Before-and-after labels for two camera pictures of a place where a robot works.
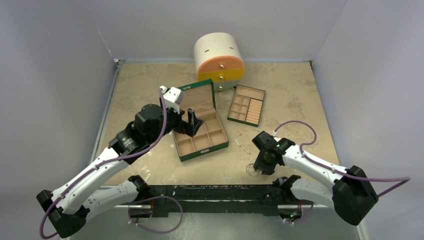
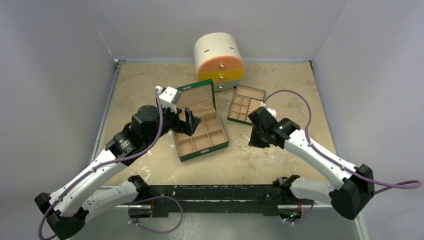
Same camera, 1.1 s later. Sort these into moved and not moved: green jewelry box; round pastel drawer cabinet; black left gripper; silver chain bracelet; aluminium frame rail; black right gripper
Moved: silver chain bracelet; black right gripper
Not moved: green jewelry box; round pastel drawer cabinet; aluminium frame rail; black left gripper
